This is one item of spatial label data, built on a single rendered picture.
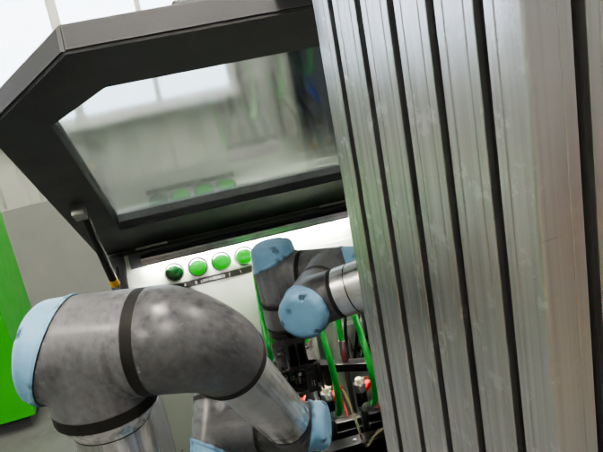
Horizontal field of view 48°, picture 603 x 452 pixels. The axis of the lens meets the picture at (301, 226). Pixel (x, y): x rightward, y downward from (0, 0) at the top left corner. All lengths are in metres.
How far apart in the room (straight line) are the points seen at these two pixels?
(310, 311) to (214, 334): 0.29
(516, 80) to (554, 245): 0.09
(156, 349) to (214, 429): 0.41
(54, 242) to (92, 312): 4.67
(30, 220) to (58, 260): 0.37
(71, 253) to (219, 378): 4.73
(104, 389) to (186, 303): 0.12
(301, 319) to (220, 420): 0.22
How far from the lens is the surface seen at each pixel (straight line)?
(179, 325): 0.69
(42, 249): 5.41
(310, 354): 1.22
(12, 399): 4.21
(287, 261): 1.13
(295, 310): 0.97
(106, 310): 0.72
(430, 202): 0.45
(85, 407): 0.75
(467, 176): 0.41
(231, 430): 1.07
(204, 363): 0.70
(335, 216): 1.72
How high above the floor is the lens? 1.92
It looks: 17 degrees down
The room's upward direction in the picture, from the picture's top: 11 degrees counter-clockwise
